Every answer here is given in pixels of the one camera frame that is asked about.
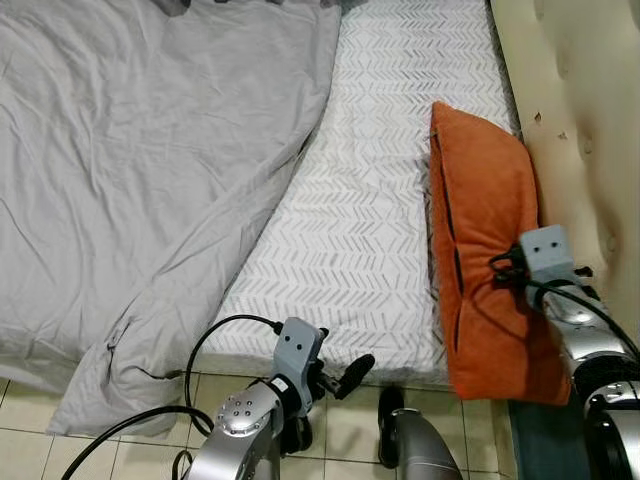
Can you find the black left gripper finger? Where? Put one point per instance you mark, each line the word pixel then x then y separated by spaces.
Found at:
pixel 355 375
pixel 295 435

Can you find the orange pillow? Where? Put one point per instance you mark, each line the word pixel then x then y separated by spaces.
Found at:
pixel 490 200

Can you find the grey wrinkled blanket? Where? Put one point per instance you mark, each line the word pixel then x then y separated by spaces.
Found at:
pixel 150 150

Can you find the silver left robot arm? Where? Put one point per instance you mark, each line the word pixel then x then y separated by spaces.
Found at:
pixel 240 420

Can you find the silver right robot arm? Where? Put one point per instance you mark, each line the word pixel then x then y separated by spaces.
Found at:
pixel 600 350

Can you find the grey and black robot leg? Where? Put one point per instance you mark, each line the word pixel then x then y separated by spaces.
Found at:
pixel 420 450

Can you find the white chevron-patterned mattress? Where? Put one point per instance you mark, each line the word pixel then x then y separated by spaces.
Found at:
pixel 380 200

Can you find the cream tufted headboard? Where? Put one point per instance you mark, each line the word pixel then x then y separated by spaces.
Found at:
pixel 590 120

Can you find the dark green carpet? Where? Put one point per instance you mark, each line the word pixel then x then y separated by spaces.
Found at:
pixel 540 440

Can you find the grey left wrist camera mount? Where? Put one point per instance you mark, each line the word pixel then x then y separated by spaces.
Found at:
pixel 298 345

